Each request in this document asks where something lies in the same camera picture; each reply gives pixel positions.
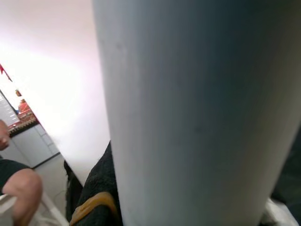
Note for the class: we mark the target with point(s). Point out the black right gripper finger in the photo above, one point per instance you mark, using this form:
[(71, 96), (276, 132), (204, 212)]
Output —
[(98, 188)]

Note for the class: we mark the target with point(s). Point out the white plastic table leg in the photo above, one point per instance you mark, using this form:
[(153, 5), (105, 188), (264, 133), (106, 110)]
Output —
[(200, 117)]

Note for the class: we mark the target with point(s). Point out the white plastic children table top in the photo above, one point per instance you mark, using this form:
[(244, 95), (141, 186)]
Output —
[(277, 214)]

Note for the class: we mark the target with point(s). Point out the black backpack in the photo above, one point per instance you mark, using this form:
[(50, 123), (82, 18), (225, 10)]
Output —
[(73, 188)]

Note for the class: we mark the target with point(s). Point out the white step stool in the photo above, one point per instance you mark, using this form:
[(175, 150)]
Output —
[(50, 209)]

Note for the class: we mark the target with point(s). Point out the person in khaki shorts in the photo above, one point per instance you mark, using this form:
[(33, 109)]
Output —
[(23, 188)]

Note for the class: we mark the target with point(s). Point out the grey kitchen cabinet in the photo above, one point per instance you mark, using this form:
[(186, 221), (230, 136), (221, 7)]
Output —
[(30, 146)]

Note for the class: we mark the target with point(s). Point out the black tablecloth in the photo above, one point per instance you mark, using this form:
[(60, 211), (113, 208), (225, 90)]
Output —
[(290, 176)]

